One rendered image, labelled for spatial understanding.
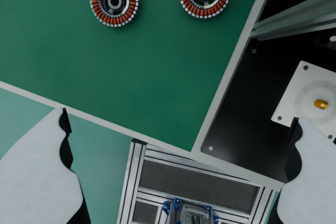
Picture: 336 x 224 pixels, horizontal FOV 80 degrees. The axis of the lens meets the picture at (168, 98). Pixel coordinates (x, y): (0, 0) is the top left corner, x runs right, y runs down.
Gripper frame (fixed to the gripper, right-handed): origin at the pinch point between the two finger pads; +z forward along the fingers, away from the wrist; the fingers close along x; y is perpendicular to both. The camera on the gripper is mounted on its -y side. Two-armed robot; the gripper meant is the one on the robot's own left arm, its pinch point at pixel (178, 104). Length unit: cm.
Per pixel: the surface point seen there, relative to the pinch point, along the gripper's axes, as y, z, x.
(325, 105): 15.9, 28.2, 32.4
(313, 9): -4.0, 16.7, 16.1
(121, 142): 90, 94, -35
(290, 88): 14.1, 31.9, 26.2
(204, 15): -0.3, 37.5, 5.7
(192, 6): -2.0, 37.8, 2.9
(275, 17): -1.7, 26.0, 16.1
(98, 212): 146, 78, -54
